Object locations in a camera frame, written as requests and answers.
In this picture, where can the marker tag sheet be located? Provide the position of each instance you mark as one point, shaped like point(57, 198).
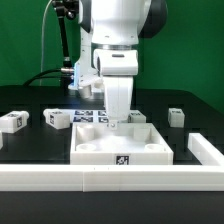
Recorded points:
point(87, 116)

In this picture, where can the white front fence wall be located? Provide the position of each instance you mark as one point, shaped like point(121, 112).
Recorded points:
point(89, 178)

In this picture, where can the white fence wall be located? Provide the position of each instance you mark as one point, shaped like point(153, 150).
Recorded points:
point(204, 151)
point(89, 178)

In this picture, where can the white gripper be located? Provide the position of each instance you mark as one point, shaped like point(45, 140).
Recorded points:
point(117, 97)

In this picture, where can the black camera stand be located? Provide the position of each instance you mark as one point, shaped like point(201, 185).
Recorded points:
point(65, 9)

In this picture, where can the white square tabletop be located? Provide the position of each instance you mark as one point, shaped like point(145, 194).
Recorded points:
point(128, 144)

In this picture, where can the white right fence wall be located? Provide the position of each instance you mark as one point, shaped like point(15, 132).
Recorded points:
point(204, 151)

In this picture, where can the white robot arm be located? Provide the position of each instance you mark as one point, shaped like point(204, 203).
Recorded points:
point(110, 33)

